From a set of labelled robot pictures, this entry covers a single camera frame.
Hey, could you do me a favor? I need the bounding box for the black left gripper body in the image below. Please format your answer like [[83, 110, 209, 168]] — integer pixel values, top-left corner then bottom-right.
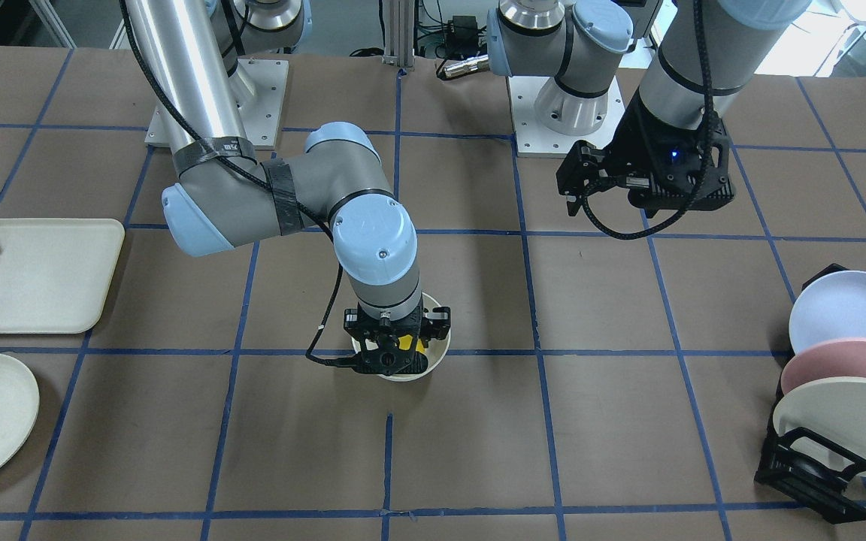
[[604, 97, 736, 213]]

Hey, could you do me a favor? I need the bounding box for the beige plate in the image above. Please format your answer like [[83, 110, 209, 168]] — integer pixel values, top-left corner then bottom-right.
[[772, 376, 866, 476]]

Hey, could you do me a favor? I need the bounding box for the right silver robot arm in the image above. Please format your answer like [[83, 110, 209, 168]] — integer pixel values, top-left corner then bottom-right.
[[118, 1, 451, 381]]

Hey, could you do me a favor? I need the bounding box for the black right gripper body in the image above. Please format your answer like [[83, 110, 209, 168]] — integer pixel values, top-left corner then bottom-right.
[[343, 304, 453, 376]]

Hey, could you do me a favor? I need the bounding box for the white rectangular tray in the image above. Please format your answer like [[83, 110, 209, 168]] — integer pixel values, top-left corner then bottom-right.
[[0, 218, 125, 334]]

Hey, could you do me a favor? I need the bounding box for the pink plate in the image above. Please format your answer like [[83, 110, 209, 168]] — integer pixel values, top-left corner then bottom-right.
[[780, 337, 866, 393]]

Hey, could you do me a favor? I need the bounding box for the white ceramic bowl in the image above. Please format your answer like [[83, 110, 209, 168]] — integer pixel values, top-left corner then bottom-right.
[[378, 292, 453, 382]]

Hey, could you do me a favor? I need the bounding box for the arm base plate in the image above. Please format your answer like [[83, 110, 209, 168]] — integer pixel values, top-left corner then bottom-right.
[[508, 77, 625, 158], [145, 59, 289, 150]]

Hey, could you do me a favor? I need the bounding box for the black dish rack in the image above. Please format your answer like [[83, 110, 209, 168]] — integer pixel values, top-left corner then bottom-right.
[[753, 263, 866, 524]]

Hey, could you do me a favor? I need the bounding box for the lavender plate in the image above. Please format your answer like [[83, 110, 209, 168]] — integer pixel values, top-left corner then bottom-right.
[[788, 270, 866, 353]]

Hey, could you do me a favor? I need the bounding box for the yellow lemon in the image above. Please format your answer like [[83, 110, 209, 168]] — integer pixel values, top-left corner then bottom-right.
[[411, 337, 426, 354]]

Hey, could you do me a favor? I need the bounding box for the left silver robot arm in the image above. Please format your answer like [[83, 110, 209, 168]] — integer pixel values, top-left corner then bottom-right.
[[486, 1, 809, 218]]

